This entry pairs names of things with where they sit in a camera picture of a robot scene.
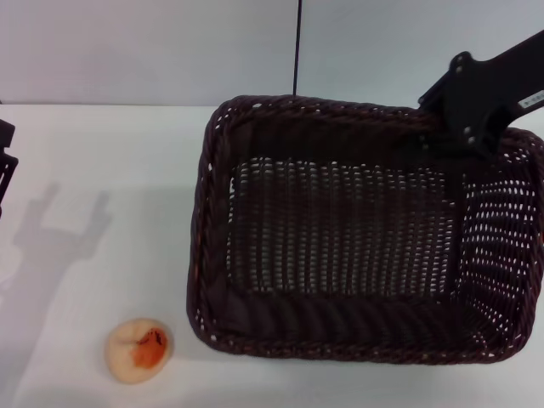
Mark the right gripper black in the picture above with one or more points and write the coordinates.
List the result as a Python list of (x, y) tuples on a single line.
[(518, 91)]

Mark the dark brown woven basket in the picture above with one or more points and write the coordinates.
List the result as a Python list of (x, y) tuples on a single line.
[(340, 323)]

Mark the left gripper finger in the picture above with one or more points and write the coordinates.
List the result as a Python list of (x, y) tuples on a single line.
[(6, 170)]

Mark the peach with orange-red patch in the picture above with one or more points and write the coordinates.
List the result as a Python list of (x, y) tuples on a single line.
[(127, 353)]

